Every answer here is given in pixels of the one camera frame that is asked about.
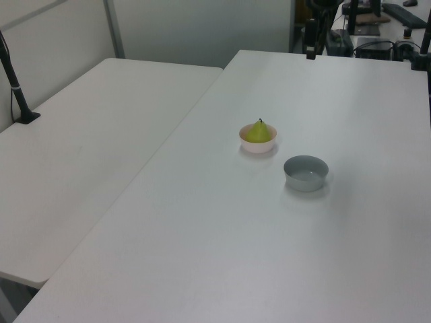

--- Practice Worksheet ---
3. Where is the green pear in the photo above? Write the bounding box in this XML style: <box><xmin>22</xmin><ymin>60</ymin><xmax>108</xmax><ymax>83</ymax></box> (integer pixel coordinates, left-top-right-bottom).
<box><xmin>245</xmin><ymin>117</ymin><xmax>271</xmax><ymax>144</ymax></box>

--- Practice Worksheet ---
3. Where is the pink bowl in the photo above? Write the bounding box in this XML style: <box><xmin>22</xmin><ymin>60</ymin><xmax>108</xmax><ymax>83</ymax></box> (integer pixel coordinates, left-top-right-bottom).
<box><xmin>238</xmin><ymin>122</ymin><xmax>279</xmax><ymax>155</ymax></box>

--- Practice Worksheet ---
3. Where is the grey bowl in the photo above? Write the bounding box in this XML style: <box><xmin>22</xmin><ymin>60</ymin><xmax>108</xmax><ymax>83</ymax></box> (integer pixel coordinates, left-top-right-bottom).
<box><xmin>283</xmin><ymin>154</ymin><xmax>330</xmax><ymax>193</ymax></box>

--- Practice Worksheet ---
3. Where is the white side table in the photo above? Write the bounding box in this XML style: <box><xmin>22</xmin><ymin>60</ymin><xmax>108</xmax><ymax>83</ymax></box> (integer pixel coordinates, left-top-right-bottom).
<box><xmin>0</xmin><ymin>57</ymin><xmax>225</xmax><ymax>289</ymax></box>

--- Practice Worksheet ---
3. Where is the dark tool case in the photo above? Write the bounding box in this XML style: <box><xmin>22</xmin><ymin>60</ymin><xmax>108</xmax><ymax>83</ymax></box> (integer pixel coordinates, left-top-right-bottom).
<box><xmin>324</xmin><ymin>29</ymin><xmax>354</xmax><ymax>57</ymax></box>

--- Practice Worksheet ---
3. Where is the black equipment box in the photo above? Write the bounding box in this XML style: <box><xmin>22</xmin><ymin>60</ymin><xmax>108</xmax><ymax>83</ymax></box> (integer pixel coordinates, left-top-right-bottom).
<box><xmin>353</xmin><ymin>36</ymin><xmax>395</xmax><ymax>61</ymax></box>

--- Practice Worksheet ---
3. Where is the black monitor stand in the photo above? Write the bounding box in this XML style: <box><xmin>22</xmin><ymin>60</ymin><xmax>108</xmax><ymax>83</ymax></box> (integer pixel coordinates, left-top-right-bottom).
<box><xmin>341</xmin><ymin>0</ymin><xmax>382</xmax><ymax>36</ymax></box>

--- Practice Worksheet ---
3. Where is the white background desk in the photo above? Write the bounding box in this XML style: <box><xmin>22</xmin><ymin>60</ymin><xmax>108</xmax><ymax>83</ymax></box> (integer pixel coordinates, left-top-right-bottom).
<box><xmin>331</xmin><ymin>0</ymin><xmax>431</xmax><ymax>62</ymax></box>

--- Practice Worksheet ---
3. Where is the black clamped stand pole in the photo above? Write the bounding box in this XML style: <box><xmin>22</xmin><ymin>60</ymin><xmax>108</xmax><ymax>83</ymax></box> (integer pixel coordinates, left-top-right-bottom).
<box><xmin>409</xmin><ymin>26</ymin><xmax>431</xmax><ymax>73</ymax></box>

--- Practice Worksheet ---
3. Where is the black keyboard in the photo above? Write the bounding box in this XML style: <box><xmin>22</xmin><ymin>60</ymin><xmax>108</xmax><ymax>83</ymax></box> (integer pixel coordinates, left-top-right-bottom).
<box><xmin>381</xmin><ymin>3</ymin><xmax>428</xmax><ymax>29</ymax></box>

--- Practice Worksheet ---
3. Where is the short black clamped post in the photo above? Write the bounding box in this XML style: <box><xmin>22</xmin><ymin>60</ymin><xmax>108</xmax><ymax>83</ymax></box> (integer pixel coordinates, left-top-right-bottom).
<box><xmin>304</xmin><ymin>17</ymin><xmax>318</xmax><ymax>61</ymax></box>

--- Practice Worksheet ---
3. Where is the black camera stand pole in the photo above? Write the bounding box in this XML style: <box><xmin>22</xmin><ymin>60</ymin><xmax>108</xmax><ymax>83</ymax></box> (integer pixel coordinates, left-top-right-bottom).
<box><xmin>0</xmin><ymin>30</ymin><xmax>42</xmax><ymax>125</ymax></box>

